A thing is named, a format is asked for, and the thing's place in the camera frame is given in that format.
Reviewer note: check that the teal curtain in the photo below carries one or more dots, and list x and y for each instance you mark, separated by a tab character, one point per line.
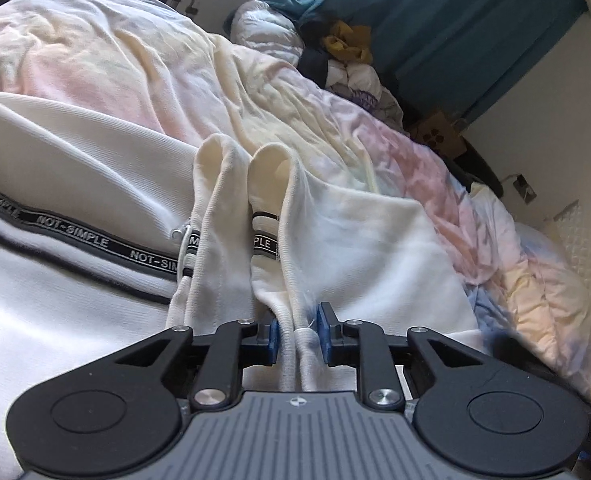
425	25

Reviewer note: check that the white quilted wall panel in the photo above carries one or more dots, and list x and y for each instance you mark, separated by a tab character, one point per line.
583	270

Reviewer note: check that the white garment with purple print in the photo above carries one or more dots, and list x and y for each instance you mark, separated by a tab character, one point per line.
363	85

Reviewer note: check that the dark cloth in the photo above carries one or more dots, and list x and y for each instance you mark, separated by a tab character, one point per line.
313	57

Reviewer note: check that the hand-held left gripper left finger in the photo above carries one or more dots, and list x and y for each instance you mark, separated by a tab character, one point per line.
274	340

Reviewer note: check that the wall socket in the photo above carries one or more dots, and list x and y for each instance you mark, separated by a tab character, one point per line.
524	187

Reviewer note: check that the cardboard box with black print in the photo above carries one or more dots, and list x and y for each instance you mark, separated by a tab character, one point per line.
438	135

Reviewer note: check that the yellow cloth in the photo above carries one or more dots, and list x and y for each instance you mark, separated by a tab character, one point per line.
348	42

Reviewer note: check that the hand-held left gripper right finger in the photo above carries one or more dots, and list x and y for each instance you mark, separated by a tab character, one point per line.
325	335

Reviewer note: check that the white puffy jacket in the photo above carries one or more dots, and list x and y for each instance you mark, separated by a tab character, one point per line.
263	30

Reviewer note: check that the pastel bed sheet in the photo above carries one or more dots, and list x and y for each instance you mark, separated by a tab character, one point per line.
295	105

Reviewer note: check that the blue cloth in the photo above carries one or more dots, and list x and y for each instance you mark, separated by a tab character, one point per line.
288	2

